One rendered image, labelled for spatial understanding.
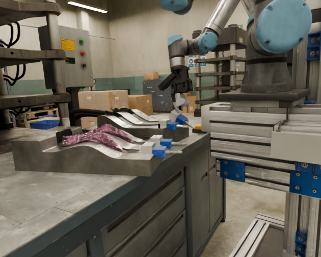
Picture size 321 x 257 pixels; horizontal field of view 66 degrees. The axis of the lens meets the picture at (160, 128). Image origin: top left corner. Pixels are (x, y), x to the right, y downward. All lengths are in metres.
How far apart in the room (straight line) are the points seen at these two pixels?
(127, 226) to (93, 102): 4.57
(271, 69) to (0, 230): 0.78
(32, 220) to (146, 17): 9.12
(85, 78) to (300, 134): 1.52
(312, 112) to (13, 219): 0.79
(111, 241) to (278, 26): 0.76
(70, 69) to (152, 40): 7.59
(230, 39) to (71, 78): 3.81
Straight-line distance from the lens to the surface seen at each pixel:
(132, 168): 0.78
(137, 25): 9.76
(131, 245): 0.96
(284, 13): 0.67
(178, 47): 1.20
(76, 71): 1.84
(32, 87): 8.41
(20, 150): 0.98
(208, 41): 1.09
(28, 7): 1.64
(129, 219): 0.91
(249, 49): 0.83
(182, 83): 1.16
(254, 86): 0.79
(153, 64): 9.20
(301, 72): 1.02
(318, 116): 0.78
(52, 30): 1.62
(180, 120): 1.16
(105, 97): 5.11
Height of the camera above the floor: 1.09
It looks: 11 degrees down
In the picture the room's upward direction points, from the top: 3 degrees counter-clockwise
